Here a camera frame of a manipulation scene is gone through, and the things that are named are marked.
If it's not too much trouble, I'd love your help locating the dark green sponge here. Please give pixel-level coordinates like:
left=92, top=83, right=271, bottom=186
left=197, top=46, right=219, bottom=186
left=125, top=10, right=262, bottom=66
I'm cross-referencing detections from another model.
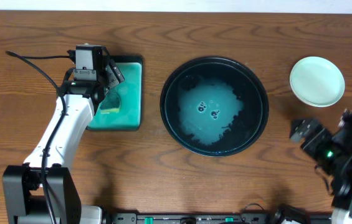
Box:
left=100, top=92, right=121, bottom=113

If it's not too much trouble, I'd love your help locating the mint green plate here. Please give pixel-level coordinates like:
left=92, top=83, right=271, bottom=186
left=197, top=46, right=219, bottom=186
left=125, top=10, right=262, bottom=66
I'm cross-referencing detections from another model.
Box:
left=289, top=56, right=345, bottom=90
left=292, top=88, right=345, bottom=108

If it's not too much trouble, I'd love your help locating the white plate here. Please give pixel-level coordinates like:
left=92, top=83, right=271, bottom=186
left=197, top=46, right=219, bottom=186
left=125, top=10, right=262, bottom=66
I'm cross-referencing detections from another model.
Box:
left=294, top=92, right=341, bottom=108

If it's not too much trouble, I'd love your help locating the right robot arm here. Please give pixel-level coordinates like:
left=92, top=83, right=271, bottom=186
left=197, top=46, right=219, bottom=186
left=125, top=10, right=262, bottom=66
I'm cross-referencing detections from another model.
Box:
left=267, top=110, right=352, bottom=223

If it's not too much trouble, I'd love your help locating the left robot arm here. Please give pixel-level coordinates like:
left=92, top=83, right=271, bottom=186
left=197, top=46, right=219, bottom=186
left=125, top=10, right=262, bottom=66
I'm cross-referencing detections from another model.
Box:
left=2, top=44, right=124, bottom=223

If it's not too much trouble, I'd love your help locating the rectangular dark green tray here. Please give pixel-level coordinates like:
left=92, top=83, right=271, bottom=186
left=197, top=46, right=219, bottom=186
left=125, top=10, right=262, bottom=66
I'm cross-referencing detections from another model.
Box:
left=87, top=55, right=143, bottom=131

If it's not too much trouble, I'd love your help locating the round black tray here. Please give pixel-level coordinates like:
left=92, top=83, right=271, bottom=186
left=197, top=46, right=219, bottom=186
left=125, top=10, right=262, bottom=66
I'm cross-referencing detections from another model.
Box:
left=160, top=56, right=269, bottom=157

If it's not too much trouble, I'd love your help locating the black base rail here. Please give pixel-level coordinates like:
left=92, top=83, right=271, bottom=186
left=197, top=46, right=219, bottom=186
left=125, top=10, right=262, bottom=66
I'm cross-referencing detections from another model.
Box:
left=110, top=212, right=332, bottom=224

